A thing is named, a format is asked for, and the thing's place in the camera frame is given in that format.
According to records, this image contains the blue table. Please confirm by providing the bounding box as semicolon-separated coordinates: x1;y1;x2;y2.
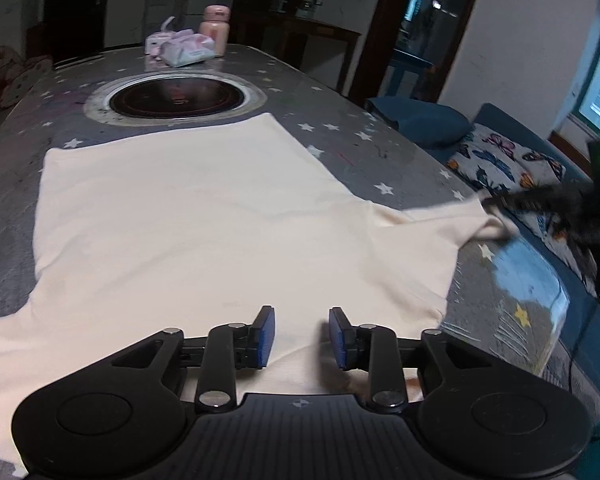
389;49;438;101

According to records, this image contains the pink dotted play tent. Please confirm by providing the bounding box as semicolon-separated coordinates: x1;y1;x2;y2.
0;45;55;109

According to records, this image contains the round black induction cooktop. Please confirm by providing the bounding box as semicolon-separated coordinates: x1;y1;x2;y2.
83;74;266;123

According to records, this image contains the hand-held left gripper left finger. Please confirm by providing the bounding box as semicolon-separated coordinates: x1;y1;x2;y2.
111;305;276;409

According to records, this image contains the wooden door frame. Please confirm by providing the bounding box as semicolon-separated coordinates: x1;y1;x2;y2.
347;0;488;106

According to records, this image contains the wooden side table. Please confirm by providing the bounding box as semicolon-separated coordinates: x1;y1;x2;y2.
275;12;363;96

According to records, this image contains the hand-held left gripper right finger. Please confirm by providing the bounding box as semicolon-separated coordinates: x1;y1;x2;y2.
328;306;486;409

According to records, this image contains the pink tissue pack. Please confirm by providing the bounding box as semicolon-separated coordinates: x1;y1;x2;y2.
145;17;181;56

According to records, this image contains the butterfly print pillow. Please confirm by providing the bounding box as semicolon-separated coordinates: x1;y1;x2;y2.
447;122;598;286

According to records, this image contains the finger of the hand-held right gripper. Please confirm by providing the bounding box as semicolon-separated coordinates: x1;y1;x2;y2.
550;212;600;261
482;184;599;214

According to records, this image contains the water dispenser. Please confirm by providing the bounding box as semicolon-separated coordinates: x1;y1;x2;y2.
144;0;173;36

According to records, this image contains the dark wooden door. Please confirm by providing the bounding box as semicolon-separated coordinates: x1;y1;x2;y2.
45;0;106;56

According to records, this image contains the crumpled white wipes pack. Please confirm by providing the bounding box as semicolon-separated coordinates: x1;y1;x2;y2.
160;30;216;67

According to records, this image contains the pink bottle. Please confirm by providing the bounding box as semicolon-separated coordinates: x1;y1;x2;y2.
200;5;230;57

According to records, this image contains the cream shirt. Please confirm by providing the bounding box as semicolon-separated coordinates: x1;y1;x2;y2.
0;112;521;466

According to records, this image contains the blue cushion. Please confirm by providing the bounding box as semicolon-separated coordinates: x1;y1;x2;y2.
365;97;473;150

